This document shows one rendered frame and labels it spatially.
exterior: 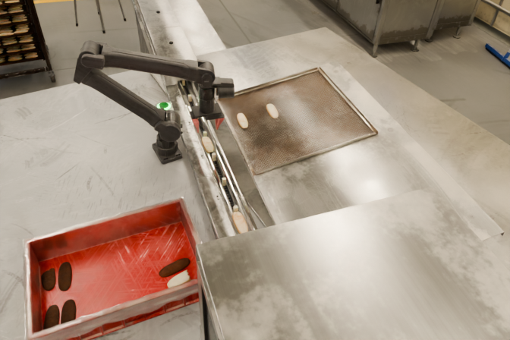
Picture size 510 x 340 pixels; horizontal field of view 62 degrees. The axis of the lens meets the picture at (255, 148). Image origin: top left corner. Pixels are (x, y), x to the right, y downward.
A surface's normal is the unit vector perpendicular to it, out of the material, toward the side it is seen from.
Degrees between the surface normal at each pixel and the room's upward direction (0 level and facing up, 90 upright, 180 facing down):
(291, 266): 0
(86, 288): 0
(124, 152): 0
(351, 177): 10
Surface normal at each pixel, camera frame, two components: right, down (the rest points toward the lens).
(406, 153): -0.12, -0.72
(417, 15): 0.33, 0.62
